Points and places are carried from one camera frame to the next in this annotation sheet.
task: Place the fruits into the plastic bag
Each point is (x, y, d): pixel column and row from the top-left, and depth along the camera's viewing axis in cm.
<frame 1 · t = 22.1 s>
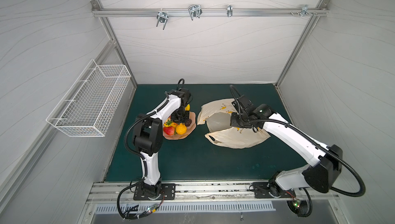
left hand: (184, 120, 91), fingers closed
right hand: (235, 117, 80), fingers closed
banana print plastic bag: (216, 115, 90), point 13 cm above the table

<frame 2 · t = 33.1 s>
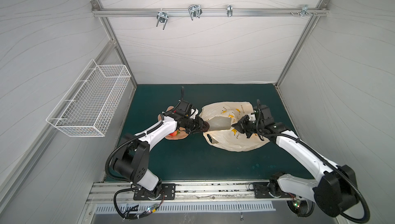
left hand: (207, 126, 84), fingers open
right hand: (233, 120, 80), fingers closed
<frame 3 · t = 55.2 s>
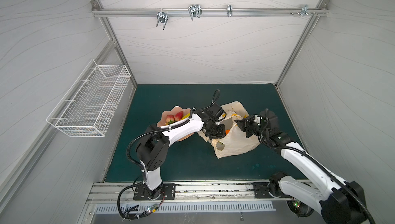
left hand: (226, 135, 81), fingers open
right hand: (236, 115, 78), fingers closed
banana print plastic bag: (236, 140, 77), point 15 cm above the table

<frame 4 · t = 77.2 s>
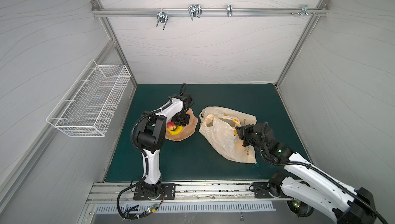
left hand: (183, 122, 95), fingers open
right hand: (236, 121, 77), fingers closed
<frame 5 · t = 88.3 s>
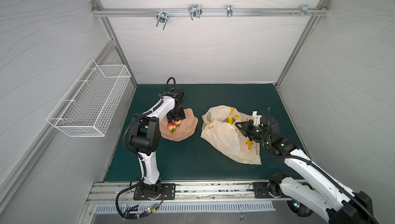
left hand: (180, 117, 94), fingers open
right hand: (237, 119, 77), fingers closed
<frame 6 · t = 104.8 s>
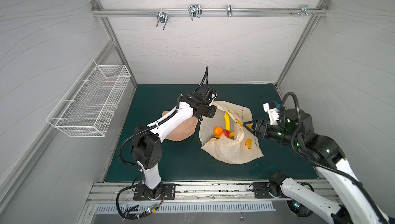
left hand: (215, 109, 84), fingers closed
right hand: (248, 121, 62), fingers open
orange fruit: (217, 130, 92), point 5 cm above the table
red apple: (227, 133, 91), point 5 cm above the table
